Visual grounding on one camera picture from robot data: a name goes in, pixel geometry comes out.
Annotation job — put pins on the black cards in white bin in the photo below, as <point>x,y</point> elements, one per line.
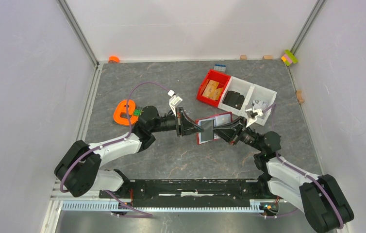
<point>234,99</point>

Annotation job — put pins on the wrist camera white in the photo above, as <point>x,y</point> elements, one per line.
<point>252,115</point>
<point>174,101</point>

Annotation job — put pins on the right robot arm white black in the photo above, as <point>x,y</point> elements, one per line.
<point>319,197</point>

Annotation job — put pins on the blue white small block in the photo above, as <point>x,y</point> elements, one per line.
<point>220,68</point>

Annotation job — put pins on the wooden piece right edge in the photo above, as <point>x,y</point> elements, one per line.
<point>299,97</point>

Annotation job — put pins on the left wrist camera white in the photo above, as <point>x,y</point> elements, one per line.
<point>174,101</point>

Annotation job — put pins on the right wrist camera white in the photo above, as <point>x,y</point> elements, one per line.
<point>252,115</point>

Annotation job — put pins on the small orange cap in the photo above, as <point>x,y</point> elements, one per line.
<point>113,59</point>

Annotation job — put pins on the white divided plastic bin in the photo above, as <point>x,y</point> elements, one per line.
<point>251,92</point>

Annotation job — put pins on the silver VIP credit card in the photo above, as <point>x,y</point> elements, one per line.
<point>208,131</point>

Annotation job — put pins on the colourful toy brick stack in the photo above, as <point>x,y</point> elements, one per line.
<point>288,58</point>

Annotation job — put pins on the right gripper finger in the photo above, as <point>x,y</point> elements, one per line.
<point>238,123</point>
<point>225,134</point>

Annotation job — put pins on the green toy brick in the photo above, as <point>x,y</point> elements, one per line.
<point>137,112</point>

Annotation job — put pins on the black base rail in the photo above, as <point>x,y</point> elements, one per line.
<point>150,188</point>

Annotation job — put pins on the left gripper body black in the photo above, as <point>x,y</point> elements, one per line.
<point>179,127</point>

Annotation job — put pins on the red leather card holder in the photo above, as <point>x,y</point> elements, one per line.
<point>219,119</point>

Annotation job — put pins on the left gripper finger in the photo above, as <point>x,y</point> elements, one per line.
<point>185,118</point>
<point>192,128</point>

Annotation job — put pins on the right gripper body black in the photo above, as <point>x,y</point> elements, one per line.
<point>246,135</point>

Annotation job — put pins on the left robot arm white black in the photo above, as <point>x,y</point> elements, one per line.
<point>80,171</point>

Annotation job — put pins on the silver cards in white bin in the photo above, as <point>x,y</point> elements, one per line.
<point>259,104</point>

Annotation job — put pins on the red plastic bin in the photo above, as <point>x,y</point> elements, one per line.
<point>220,77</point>

